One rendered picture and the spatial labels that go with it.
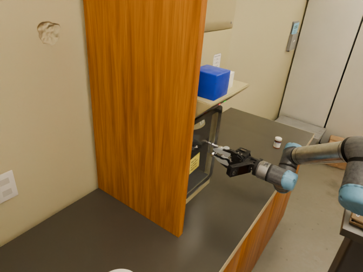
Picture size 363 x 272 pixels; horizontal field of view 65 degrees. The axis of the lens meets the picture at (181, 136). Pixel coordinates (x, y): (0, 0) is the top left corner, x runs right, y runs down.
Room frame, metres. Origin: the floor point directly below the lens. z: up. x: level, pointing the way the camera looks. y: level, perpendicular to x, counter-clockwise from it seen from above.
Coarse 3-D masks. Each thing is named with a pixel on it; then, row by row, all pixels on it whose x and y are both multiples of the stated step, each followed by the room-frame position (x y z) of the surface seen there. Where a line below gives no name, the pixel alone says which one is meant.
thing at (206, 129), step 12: (216, 108) 1.14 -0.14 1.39; (204, 120) 1.07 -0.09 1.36; (216, 120) 1.16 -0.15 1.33; (204, 132) 1.08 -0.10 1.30; (216, 132) 1.17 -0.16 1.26; (192, 144) 1.00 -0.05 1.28; (204, 144) 1.09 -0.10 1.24; (216, 144) 1.19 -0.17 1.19; (192, 156) 1.01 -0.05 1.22; (204, 156) 1.10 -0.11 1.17; (204, 168) 1.11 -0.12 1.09; (192, 180) 1.03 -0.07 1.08; (204, 180) 1.13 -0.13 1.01; (192, 192) 1.04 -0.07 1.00
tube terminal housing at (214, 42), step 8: (208, 32) 1.05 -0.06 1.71; (216, 32) 1.10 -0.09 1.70; (224, 32) 1.15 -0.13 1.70; (208, 40) 1.05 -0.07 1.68; (216, 40) 1.10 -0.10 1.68; (224, 40) 1.16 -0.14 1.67; (208, 48) 1.06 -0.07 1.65; (216, 48) 1.11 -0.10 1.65; (224, 48) 1.17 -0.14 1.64; (208, 56) 1.06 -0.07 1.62; (224, 56) 1.17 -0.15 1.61; (200, 64) 1.02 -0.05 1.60; (208, 64) 1.07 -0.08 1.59; (224, 64) 1.18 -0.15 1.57
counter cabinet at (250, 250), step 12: (288, 192) 1.81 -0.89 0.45; (276, 204) 1.48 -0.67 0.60; (264, 216) 1.25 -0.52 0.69; (276, 216) 1.61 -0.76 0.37; (252, 228) 1.08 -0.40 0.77; (264, 228) 1.34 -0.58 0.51; (252, 240) 1.14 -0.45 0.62; (264, 240) 1.45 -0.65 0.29; (240, 252) 0.98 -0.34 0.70; (252, 252) 1.21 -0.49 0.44; (228, 264) 0.86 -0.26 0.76; (240, 264) 1.04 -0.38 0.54; (252, 264) 1.31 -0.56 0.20
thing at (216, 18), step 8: (208, 0) 1.03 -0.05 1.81; (216, 0) 1.07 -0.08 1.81; (224, 0) 1.12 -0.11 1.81; (232, 0) 1.18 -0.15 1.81; (208, 8) 1.03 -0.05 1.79; (216, 8) 1.08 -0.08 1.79; (224, 8) 1.13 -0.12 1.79; (232, 8) 1.18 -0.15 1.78; (208, 16) 1.04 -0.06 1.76; (216, 16) 1.08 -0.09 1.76; (224, 16) 1.14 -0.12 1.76; (232, 16) 1.19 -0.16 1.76; (208, 24) 1.04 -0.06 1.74; (216, 24) 1.09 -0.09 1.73; (224, 24) 1.14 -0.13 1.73; (232, 24) 1.20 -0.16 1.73
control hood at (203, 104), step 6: (234, 84) 1.12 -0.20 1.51; (240, 84) 1.12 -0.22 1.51; (246, 84) 1.13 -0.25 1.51; (228, 90) 1.04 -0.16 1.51; (234, 90) 1.04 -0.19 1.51; (240, 90) 1.07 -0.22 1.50; (228, 96) 0.99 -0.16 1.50; (198, 102) 0.90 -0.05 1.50; (204, 102) 0.89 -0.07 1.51; (210, 102) 0.90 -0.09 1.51; (216, 102) 0.91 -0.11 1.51; (198, 108) 0.90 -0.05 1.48; (204, 108) 0.89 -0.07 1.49; (198, 114) 0.90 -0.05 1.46
